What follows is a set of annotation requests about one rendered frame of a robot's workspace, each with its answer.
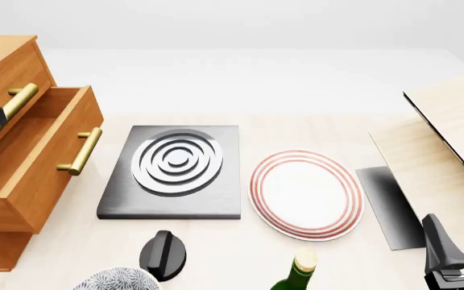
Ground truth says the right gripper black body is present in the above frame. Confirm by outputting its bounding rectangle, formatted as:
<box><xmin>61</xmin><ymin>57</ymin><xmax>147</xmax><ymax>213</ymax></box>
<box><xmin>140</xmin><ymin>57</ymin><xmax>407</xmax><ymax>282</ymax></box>
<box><xmin>422</xmin><ymin>263</ymin><xmax>464</xmax><ymax>290</ymax></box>

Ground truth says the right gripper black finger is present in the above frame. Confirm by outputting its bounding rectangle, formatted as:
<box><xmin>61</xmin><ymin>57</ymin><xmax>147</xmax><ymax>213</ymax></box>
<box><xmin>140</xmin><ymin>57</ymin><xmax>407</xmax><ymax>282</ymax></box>
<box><xmin>421</xmin><ymin>213</ymin><xmax>464</xmax><ymax>276</ymax></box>

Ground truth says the wooden drawer, open box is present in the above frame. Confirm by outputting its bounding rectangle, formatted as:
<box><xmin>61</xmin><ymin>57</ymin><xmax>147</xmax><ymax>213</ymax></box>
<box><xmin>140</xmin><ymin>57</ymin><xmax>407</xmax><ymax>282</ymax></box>
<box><xmin>0</xmin><ymin>85</ymin><xmax>105</xmax><ymax>235</ymax></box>

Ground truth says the wooden drawer, plain front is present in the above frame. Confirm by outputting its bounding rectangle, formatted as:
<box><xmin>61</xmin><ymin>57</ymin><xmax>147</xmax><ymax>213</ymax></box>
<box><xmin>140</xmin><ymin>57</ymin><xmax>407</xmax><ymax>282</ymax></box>
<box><xmin>0</xmin><ymin>40</ymin><xmax>58</xmax><ymax>167</ymax></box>

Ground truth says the pale wooden box, black edge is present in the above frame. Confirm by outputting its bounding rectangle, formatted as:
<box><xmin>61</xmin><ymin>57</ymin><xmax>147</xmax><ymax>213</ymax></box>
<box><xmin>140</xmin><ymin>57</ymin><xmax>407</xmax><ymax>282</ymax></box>
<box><xmin>368</xmin><ymin>65</ymin><xmax>464</xmax><ymax>255</ymax></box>

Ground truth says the white plate with red rings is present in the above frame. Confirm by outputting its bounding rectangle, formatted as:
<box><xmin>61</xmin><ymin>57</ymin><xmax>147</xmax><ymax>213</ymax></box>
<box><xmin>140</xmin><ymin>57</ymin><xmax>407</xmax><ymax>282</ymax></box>
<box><xmin>248</xmin><ymin>150</ymin><xmax>366</xmax><ymax>242</ymax></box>

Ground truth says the green bottle with cork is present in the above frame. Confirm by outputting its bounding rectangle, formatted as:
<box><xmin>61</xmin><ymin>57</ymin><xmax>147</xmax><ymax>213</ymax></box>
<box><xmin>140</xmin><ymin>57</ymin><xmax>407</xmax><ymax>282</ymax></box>
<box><xmin>270</xmin><ymin>246</ymin><xmax>320</xmax><ymax>290</ymax></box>

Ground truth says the round black stove knob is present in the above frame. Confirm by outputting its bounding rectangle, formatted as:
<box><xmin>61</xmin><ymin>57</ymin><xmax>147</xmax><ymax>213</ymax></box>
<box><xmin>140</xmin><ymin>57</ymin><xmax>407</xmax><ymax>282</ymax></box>
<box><xmin>139</xmin><ymin>230</ymin><xmax>188</xmax><ymax>283</ymax></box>

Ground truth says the flat black stove plate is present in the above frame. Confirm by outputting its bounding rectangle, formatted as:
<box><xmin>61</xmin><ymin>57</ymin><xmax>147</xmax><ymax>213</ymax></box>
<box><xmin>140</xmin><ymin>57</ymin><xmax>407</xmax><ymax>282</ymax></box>
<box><xmin>97</xmin><ymin>125</ymin><xmax>242</xmax><ymax>221</ymax></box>

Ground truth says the patterned grey white bowl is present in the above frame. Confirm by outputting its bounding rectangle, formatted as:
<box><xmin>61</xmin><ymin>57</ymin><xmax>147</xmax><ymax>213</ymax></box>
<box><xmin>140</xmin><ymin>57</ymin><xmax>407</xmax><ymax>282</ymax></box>
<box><xmin>72</xmin><ymin>266</ymin><xmax>161</xmax><ymax>290</ymax></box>

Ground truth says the brass drawer handle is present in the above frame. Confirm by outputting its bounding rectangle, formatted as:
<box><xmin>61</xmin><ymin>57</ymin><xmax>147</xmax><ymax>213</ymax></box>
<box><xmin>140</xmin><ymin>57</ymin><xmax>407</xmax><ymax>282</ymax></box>
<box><xmin>2</xmin><ymin>82</ymin><xmax>39</xmax><ymax>122</ymax></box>
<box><xmin>56</xmin><ymin>126</ymin><xmax>103</xmax><ymax>176</ymax></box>

